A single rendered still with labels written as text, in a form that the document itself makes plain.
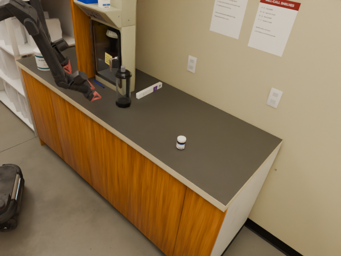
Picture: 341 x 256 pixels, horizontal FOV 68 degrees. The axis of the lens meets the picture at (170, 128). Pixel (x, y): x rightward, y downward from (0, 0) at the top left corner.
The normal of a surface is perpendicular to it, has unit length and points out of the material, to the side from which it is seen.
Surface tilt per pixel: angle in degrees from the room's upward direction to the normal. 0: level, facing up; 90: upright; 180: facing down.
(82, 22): 90
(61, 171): 0
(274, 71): 90
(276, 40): 90
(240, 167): 0
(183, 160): 0
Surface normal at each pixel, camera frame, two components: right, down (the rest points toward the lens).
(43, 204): 0.10, -0.80
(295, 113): -0.65, 0.40
